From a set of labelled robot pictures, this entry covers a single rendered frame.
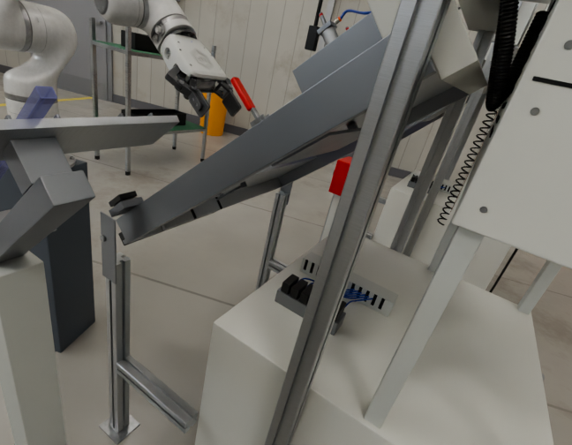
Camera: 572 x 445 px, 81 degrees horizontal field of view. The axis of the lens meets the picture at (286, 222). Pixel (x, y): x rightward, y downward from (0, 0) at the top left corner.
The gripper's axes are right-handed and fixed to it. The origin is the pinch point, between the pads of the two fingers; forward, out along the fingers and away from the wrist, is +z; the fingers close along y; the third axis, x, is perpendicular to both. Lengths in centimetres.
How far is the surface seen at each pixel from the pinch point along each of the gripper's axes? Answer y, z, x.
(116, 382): -14, 37, 70
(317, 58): -6.1, 9.7, -23.0
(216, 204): 20.8, 8.2, 34.4
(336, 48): -6.1, 10.7, -26.0
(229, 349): -10.0, 41.9, 23.3
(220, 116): 302, -158, 215
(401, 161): 423, 20, 84
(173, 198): -10.0, 10.3, 13.7
